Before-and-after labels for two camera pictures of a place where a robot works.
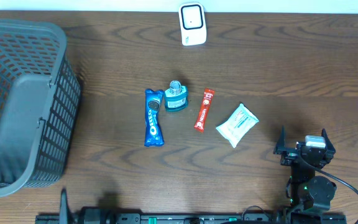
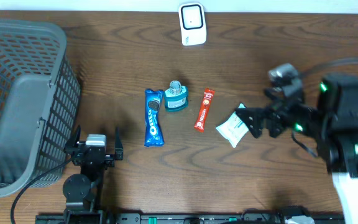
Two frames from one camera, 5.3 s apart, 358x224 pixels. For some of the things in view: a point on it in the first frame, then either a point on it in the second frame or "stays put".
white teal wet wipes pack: x=237 y=124 stays put
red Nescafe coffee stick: x=204 y=109 stays put
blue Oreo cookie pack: x=153 y=135 stays put
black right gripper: x=291 y=154 → x=276 y=111
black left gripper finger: x=64 y=211 → x=78 y=136
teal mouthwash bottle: x=175 y=97 stays put
